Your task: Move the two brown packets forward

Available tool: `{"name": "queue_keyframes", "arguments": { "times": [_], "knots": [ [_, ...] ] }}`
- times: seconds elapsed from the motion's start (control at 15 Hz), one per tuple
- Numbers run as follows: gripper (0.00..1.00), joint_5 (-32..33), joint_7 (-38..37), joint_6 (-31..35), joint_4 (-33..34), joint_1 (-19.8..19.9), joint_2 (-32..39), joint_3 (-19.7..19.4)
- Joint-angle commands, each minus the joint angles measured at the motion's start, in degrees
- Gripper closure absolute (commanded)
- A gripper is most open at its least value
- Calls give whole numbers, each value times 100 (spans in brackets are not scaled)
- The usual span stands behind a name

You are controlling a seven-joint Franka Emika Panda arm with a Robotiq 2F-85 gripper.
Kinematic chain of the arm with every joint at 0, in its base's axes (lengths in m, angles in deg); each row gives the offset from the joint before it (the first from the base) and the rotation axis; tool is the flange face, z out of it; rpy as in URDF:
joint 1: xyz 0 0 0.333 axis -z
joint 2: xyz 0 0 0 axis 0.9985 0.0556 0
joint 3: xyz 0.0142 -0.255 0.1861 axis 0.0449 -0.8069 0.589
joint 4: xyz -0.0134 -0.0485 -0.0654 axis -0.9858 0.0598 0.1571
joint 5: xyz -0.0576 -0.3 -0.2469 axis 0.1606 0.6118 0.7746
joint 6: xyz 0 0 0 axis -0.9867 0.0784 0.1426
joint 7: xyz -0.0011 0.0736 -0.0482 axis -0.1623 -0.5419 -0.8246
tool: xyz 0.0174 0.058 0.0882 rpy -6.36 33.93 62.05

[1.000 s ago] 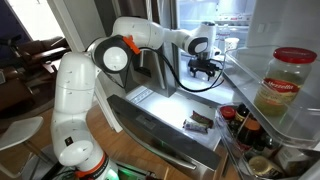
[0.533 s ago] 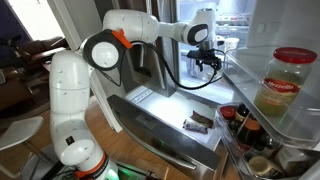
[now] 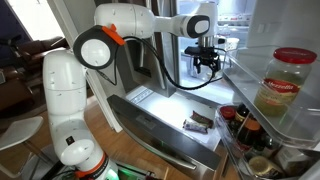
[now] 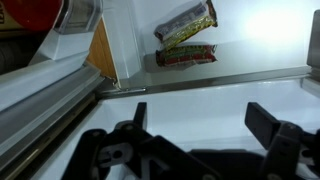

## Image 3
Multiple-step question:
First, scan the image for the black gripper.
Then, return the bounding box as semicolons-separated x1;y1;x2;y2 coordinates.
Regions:
184;46;220;74

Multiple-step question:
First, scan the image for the dark brown snack packet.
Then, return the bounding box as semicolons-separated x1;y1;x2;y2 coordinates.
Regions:
191;112;213;128

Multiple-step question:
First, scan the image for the brown snack packet with label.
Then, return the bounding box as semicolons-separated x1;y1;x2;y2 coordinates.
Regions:
183;120;208;134

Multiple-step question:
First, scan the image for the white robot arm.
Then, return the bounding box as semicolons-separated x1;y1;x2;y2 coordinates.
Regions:
43;2;215;180

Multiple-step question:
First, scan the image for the red capped bottle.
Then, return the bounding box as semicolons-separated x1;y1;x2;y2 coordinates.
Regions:
220;106;236;129

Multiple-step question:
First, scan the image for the grey fridge drawer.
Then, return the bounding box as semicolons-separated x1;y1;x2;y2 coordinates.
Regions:
107;87;228;180

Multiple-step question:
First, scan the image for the stainless fridge door with dispenser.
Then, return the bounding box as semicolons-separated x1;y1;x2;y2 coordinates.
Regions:
109;0;181;98

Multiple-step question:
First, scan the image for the glass jar red lid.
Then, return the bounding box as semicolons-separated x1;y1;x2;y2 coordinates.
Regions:
254;47;317;117

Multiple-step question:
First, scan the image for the dark sauce bottle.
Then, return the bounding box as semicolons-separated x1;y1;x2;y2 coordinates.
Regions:
236;115;261;153

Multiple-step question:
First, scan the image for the clear fridge door shelf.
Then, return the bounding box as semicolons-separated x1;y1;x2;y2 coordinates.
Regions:
223;46;320;151

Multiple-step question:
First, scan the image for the yellow lid jar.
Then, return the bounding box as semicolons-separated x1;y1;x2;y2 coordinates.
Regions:
249;156;284;179

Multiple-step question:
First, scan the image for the brown leather sofa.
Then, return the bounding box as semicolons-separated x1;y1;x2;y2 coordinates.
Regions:
0;37;69;113

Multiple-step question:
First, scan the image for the white stool seat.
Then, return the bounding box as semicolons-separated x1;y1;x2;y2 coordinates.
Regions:
0;115;44;179

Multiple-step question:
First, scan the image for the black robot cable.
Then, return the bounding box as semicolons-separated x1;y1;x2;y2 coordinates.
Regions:
99;35;228;91

